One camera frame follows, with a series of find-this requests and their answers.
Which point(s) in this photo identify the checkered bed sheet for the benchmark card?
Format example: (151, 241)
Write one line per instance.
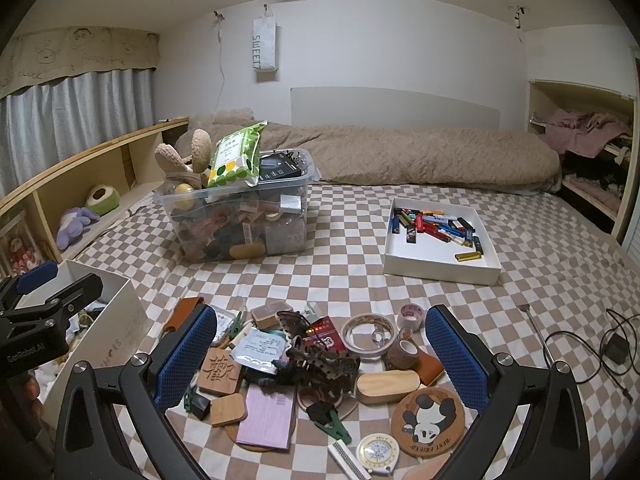
(350, 285)

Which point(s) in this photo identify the white storage box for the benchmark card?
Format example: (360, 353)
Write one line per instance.
(120, 320)

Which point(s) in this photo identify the oval wooden box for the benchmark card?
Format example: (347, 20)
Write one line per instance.
(387, 387)

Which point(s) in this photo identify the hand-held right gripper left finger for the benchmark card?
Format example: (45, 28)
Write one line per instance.
(185, 355)

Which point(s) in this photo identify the grey curtain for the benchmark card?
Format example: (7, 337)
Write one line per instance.
(75, 110)

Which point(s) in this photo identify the round wooden coaster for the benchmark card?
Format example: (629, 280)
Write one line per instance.
(232, 435)

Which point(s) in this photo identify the dark cutout wooden ornament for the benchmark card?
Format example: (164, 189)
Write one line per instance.
(325, 365)

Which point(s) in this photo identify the pink clothes pile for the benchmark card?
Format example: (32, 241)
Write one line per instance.
(575, 135)

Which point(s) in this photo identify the clear plastic storage bin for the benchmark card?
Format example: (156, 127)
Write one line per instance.
(225, 225)

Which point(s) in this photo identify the brown lace tape roll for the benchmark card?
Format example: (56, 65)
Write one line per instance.
(395, 360)

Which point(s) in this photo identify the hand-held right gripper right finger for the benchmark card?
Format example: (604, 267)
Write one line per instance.
(455, 355)

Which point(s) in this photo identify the purple plush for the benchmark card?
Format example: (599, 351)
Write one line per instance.
(75, 227)

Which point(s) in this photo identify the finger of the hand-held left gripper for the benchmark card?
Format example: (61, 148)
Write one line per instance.
(35, 276)
(70, 297)

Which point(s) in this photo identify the beige printed valance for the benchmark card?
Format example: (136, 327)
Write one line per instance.
(75, 52)

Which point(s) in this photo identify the round white measuring tape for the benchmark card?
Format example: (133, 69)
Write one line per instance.
(377, 455)

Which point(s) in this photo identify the green snack packet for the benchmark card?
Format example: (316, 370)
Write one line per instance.
(235, 155)

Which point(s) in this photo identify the wooden bedside shelf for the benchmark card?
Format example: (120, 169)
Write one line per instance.
(50, 200)

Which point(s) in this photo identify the doll in clear case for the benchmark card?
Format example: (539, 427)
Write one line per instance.
(17, 252)

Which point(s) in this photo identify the carved wooden block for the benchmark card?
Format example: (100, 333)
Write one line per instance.
(217, 370)

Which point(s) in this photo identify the small wooden box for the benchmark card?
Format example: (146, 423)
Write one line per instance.
(270, 315)

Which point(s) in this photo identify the purple notepad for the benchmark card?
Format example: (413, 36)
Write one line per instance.
(265, 420)

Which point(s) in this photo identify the white hanging paper bag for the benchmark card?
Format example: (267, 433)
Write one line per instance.
(264, 45)

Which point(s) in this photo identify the brown leather case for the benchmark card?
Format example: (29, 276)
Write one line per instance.
(182, 315)

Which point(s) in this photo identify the small black cube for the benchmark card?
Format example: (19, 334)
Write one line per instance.
(202, 407)

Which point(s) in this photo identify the pile of colourful lighters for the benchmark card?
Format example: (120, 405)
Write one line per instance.
(440, 225)

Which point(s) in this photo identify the avocado plush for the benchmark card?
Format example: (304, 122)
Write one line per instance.
(102, 200)

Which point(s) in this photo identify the white plug adapter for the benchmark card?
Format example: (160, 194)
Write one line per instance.
(315, 310)

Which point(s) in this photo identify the beige duvet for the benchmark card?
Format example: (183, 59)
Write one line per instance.
(400, 155)

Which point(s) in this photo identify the brown hair claw clip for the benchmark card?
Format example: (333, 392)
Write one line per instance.
(292, 322)

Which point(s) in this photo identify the yellow ball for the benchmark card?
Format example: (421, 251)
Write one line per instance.
(183, 195)

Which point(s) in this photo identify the red box gold print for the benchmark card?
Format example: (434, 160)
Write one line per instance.
(325, 335)

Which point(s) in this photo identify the beige teddy plush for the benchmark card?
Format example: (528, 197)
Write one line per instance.
(200, 147)

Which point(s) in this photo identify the black power adapter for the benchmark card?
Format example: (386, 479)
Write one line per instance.
(616, 349)

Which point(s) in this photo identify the black box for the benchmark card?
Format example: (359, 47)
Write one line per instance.
(280, 167)

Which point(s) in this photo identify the white plastic comb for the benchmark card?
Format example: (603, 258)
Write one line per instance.
(345, 460)

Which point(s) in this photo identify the small wooden square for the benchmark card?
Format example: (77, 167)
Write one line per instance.
(229, 409)

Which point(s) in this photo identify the white shallow tray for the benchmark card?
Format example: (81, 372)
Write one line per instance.
(430, 260)

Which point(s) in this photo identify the person's left hand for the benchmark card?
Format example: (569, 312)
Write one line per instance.
(32, 397)

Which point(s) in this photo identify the brown leather pouch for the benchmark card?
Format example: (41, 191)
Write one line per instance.
(430, 370)

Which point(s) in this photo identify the small clear bag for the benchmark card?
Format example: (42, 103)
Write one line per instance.
(222, 325)

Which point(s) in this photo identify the closet shelf unit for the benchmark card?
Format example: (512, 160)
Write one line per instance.
(585, 195)

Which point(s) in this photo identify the panda cork coaster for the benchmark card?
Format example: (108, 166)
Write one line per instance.
(430, 420)

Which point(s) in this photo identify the silver sachet packet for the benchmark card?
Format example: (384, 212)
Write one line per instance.
(257, 350)

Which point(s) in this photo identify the green plastic clip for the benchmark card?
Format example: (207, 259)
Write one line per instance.
(235, 327)
(330, 425)
(189, 400)

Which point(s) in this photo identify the telescopic metal rod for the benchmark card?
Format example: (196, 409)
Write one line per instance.
(536, 327)

